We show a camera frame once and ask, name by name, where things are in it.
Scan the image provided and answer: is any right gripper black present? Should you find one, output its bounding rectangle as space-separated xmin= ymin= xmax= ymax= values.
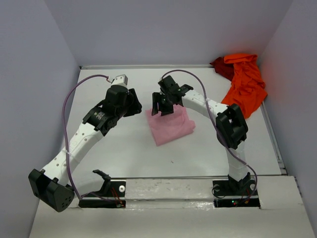
xmin=152 ymin=92 xmax=174 ymax=116

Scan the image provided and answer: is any pink t shirt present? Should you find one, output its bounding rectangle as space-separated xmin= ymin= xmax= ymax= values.
xmin=145 ymin=105 xmax=196 ymax=146

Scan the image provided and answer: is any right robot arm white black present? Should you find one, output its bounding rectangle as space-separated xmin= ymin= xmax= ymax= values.
xmin=152 ymin=76 xmax=251 ymax=194

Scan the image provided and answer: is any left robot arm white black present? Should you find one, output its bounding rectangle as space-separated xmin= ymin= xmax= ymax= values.
xmin=28 ymin=85 xmax=142 ymax=212

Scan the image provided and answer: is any dark red t shirt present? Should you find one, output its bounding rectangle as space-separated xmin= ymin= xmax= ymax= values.
xmin=210 ymin=57 xmax=234 ymax=81

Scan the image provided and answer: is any orange t shirt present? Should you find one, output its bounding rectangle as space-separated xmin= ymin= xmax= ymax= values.
xmin=222 ymin=53 xmax=267 ymax=119

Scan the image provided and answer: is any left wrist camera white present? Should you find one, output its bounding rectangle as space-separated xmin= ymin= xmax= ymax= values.
xmin=111 ymin=74 xmax=128 ymax=88

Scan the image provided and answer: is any metal rail table back edge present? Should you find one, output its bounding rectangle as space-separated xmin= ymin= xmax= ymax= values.
xmin=79 ymin=64 xmax=212 ymax=70

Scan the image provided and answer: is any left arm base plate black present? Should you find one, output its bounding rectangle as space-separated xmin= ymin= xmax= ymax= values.
xmin=78 ymin=179 xmax=126 ymax=209

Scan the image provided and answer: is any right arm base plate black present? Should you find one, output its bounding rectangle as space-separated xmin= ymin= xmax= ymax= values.
xmin=211 ymin=179 xmax=261 ymax=208

